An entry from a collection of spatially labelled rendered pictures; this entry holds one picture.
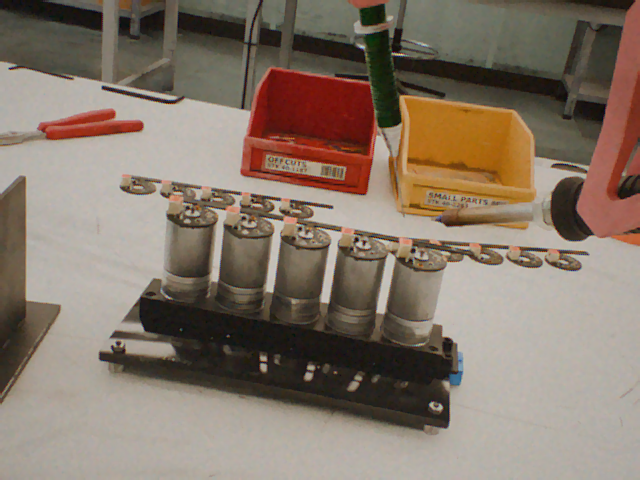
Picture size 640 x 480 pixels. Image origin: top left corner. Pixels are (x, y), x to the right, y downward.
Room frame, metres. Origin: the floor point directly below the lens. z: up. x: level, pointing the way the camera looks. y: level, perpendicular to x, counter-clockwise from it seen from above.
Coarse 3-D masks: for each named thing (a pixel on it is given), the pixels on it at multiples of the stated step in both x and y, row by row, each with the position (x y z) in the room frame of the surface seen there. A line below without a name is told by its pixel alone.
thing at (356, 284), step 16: (336, 256) 0.36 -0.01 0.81; (336, 272) 0.36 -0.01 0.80; (352, 272) 0.35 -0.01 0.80; (368, 272) 0.35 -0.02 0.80; (336, 288) 0.36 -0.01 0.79; (352, 288) 0.35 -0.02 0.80; (368, 288) 0.35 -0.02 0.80; (336, 304) 0.36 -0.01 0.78; (352, 304) 0.35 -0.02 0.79; (368, 304) 0.36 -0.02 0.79; (336, 320) 0.36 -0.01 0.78; (352, 320) 0.35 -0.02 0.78; (368, 320) 0.36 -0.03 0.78
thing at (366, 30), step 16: (368, 16) 0.34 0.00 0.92; (384, 16) 0.34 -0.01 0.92; (368, 32) 0.34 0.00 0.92; (384, 32) 0.34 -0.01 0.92; (368, 48) 0.34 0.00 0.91; (384, 48) 0.34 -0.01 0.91; (368, 64) 0.34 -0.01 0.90; (384, 64) 0.34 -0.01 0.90; (384, 80) 0.34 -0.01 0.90; (384, 96) 0.34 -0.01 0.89; (384, 112) 0.34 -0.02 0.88; (400, 112) 0.35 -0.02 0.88
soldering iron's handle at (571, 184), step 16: (576, 176) 0.30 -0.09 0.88; (624, 176) 0.29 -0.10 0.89; (560, 192) 0.30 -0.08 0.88; (576, 192) 0.29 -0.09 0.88; (624, 192) 0.28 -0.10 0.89; (560, 208) 0.29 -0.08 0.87; (576, 208) 0.29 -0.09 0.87; (560, 224) 0.29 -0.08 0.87; (576, 224) 0.29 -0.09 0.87; (576, 240) 0.29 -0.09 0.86
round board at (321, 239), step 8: (280, 232) 0.37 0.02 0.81; (312, 232) 0.37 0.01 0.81; (320, 232) 0.37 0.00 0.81; (288, 240) 0.36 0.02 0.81; (296, 240) 0.36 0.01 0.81; (304, 240) 0.36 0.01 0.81; (312, 240) 0.36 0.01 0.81; (320, 240) 0.36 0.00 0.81; (328, 240) 0.37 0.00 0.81; (304, 248) 0.35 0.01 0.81; (312, 248) 0.36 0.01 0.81; (320, 248) 0.36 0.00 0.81
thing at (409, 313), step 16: (416, 256) 0.36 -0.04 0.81; (400, 272) 0.36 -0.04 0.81; (416, 272) 0.35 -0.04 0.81; (432, 272) 0.35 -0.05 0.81; (400, 288) 0.35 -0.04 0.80; (416, 288) 0.35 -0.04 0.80; (432, 288) 0.35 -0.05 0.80; (400, 304) 0.35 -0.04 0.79; (416, 304) 0.35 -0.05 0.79; (432, 304) 0.36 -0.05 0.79; (384, 320) 0.36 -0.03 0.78; (400, 320) 0.35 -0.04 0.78; (416, 320) 0.35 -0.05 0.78; (432, 320) 0.36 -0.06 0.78; (400, 336) 0.35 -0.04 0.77; (416, 336) 0.35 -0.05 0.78
